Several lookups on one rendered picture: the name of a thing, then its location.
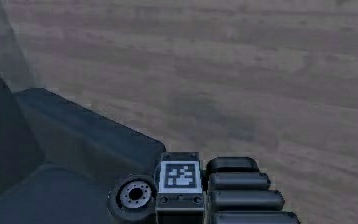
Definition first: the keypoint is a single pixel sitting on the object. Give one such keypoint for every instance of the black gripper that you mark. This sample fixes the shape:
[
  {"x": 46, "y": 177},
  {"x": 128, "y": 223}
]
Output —
[{"x": 133, "y": 196}]

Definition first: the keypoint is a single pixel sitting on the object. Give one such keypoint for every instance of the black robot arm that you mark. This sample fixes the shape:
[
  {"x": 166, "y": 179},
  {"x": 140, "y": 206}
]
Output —
[{"x": 243, "y": 196}]

